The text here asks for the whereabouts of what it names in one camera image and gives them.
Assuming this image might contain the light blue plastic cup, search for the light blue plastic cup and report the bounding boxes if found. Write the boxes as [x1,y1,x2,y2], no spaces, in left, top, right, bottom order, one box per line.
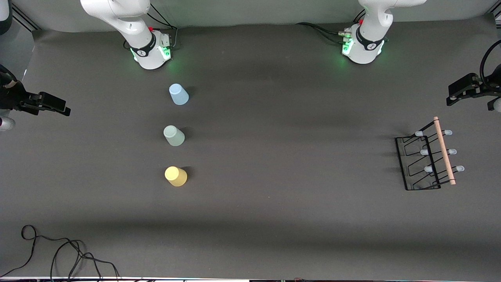
[169,83,189,106]

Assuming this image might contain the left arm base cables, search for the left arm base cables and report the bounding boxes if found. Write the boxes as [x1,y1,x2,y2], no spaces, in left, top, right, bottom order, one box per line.
[296,12,365,45]

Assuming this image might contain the black wire cup holder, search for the black wire cup holder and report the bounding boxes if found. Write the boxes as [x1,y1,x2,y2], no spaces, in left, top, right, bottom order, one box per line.
[395,116,465,191]

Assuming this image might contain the loose black cable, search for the loose black cable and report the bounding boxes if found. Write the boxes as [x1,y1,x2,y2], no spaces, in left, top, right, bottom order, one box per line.
[0,224,120,281]

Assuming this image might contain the pale green plastic cup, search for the pale green plastic cup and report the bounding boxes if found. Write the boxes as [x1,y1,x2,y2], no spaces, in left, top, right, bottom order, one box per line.
[163,125,185,147]

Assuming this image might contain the dark metal frame rail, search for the dark metal frame rail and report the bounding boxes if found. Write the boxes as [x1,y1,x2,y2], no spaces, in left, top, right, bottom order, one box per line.
[11,4,41,32]

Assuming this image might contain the yellow plastic cup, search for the yellow plastic cup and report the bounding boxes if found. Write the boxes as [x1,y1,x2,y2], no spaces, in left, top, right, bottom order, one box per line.
[164,166,188,187]

